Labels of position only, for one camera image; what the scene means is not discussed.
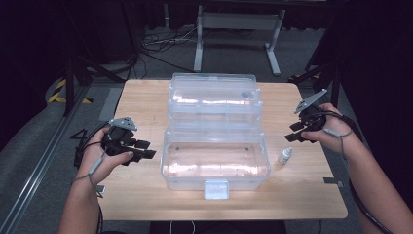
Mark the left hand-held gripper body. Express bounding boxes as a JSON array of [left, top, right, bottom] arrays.
[[100, 116, 138, 158]]

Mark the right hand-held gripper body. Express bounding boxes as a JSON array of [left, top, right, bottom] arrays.
[[293, 88, 328, 134]]

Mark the small white dropper bottle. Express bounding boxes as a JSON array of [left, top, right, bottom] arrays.
[[278, 146, 294, 166]]

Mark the clear plastic storage box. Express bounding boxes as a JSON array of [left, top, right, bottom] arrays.
[[160, 71, 273, 201]]

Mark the person's right hand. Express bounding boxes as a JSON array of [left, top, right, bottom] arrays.
[[300, 102, 356, 154]]

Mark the person's left hand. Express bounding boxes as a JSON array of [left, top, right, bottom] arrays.
[[75, 126, 134, 189]]

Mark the black tripod stand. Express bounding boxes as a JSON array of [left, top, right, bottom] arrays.
[[287, 59, 343, 108], [62, 53, 127, 118]]

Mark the grey tape piece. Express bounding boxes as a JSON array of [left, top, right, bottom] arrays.
[[322, 176, 344, 189], [94, 184, 107, 199]]

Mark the yellow black floor tape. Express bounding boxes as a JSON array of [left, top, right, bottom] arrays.
[[47, 78, 94, 105]]

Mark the person's dark clothing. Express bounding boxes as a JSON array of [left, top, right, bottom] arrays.
[[149, 219, 287, 234]]

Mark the right grey wrist strap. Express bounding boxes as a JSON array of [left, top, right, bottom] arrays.
[[322, 127, 355, 161]]

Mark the grey wrist strap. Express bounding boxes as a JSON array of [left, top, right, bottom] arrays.
[[71, 157, 107, 199], [322, 127, 355, 161]]

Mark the left grey wrist strap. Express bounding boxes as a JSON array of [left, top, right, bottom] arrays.
[[71, 157, 107, 199]]

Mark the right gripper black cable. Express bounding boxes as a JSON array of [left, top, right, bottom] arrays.
[[311, 110, 394, 234]]

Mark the aluminium floor rail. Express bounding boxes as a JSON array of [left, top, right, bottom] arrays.
[[0, 85, 92, 234]]

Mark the bundle of floor cables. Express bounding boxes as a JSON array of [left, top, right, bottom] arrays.
[[139, 26, 203, 79]]

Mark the grey metal stand frame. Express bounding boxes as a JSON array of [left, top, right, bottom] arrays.
[[193, 4, 287, 78]]

